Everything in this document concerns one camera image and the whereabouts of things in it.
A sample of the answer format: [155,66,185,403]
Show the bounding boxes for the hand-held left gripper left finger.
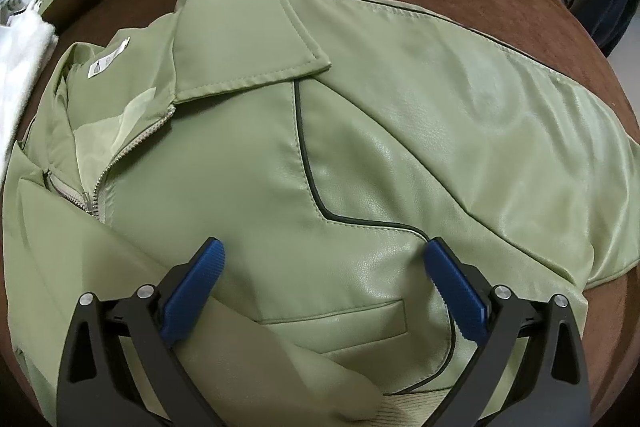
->
[56,237,226,427]

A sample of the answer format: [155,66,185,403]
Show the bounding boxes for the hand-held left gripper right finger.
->
[424,236,591,427]

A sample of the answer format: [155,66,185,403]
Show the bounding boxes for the green leather jacket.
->
[0,0,640,427]

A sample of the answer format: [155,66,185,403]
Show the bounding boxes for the white fluffy cloth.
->
[0,9,58,162]

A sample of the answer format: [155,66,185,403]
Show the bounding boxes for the pale patterned cloth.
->
[0,0,40,24]

